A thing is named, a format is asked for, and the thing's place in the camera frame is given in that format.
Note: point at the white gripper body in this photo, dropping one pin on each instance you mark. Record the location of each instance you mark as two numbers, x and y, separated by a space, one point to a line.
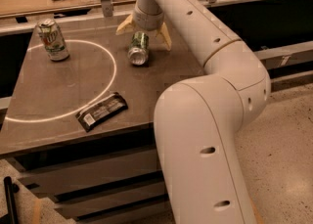
147 19

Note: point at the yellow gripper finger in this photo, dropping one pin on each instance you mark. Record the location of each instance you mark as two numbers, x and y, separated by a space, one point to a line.
126 26
163 35

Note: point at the green soda can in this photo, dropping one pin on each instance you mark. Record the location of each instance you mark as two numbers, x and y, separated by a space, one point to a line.
138 52

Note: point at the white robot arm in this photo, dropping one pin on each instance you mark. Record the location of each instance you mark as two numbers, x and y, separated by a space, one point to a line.
195 120

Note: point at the white 7up can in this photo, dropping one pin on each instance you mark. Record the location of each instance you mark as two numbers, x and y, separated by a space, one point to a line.
52 40

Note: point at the black snack wrapper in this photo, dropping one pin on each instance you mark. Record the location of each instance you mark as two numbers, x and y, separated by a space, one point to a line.
101 111

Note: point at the grey drawer cabinet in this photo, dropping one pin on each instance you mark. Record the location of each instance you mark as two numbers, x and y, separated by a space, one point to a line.
111 174

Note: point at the black stand bottom left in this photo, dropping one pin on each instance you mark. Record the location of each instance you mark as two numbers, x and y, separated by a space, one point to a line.
10 189

